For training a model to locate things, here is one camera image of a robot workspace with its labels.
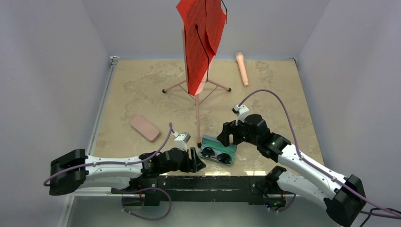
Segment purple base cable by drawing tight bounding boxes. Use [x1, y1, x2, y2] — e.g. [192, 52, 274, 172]
[121, 187, 172, 220]

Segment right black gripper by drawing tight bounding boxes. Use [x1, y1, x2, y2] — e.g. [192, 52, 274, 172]
[216, 115, 259, 147]

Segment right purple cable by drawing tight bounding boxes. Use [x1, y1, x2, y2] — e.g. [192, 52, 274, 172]
[238, 89, 401, 220]

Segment blue glasses case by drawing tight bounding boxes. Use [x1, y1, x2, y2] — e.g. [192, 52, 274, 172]
[199, 135, 237, 166]

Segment pink toy microphone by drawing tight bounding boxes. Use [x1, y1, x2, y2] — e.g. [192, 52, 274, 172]
[236, 52, 249, 87]

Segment aluminium frame rail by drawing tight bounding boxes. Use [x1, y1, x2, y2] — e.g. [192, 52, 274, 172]
[56, 56, 120, 227]

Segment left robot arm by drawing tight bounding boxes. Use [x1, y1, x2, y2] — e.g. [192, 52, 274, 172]
[44, 148, 206, 196]

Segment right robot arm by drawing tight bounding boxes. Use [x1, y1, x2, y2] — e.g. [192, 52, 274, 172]
[217, 114, 366, 227]

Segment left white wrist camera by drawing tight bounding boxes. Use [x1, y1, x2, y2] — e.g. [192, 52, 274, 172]
[173, 131, 191, 151]

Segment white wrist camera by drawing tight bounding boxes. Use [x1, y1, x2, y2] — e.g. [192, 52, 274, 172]
[173, 131, 191, 151]
[232, 105, 250, 125]

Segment black sunglasses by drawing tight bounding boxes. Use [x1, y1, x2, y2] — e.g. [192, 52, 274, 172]
[201, 147, 231, 164]

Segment black power cable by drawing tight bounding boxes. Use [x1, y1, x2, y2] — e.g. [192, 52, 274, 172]
[358, 207, 401, 227]

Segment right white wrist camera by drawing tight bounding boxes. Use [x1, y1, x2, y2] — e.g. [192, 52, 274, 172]
[232, 105, 250, 125]

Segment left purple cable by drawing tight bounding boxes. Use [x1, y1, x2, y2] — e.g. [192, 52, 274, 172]
[43, 122, 175, 187]

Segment pink glasses case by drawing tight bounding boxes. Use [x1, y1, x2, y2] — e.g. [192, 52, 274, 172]
[130, 115, 161, 143]

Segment pink music stand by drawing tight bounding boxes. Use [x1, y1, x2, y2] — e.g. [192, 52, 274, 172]
[162, 78, 233, 148]

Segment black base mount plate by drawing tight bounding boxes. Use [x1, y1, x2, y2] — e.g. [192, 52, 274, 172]
[111, 175, 296, 208]

